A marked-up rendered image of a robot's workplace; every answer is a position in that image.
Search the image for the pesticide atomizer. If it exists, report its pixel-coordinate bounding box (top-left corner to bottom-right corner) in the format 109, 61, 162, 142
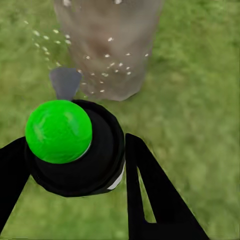
23, 66, 126, 198

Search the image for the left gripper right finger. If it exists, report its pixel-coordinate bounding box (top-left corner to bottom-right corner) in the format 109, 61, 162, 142
125, 133, 210, 240

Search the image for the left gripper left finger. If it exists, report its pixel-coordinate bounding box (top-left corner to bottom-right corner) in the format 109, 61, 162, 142
0, 136, 31, 234

